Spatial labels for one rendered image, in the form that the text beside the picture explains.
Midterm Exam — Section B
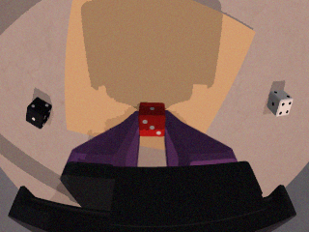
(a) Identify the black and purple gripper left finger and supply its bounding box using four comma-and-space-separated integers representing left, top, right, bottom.
67, 110, 140, 167

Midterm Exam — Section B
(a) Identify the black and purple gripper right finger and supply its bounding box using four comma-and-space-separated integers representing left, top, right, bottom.
164, 110, 237, 166

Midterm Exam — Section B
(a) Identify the red die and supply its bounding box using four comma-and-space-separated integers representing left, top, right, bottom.
138, 102, 165, 136

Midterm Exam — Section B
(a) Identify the tan mat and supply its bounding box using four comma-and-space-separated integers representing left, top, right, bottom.
65, 0, 256, 136

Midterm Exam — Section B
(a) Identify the black die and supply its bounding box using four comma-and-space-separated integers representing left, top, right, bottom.
26, 98, 52, 129

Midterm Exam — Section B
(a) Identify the white die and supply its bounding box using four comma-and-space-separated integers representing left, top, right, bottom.
267, 90, 293, 117

